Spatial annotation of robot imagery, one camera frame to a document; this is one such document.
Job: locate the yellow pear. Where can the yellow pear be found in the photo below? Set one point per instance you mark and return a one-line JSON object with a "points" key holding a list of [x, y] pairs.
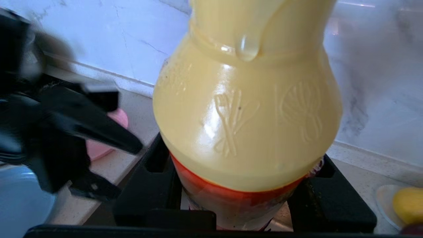
{"points": [[409, 205]]}

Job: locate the dark red apple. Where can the dark red apple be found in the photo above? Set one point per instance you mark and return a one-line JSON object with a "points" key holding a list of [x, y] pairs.
{"points": [[413, 229]]}

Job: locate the orange dish soap bottle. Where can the orange dish soap bottle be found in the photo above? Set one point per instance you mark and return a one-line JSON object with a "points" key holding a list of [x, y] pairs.
{"points": [[248, 115]]}

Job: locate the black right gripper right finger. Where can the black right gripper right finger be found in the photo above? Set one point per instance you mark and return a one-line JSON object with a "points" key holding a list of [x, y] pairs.
{"points": [[330, 205]]}

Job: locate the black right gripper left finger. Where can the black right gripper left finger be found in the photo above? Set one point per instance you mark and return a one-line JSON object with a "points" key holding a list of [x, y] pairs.
{"points": [[148, 191]]}

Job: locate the small white dish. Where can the small white dish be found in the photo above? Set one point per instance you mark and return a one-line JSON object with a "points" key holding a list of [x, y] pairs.
{"points": [[383, 201]]}

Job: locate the blue plate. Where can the blue plate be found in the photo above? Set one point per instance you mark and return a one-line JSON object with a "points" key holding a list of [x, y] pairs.
{"points": [[19, 205]]}

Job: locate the pink plate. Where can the pink plate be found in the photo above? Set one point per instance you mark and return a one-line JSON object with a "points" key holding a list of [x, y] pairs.
{"points": [[115, 119]]}

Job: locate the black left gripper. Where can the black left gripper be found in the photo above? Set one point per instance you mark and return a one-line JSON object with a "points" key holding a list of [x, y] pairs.
{"points": [[33, 125]]}

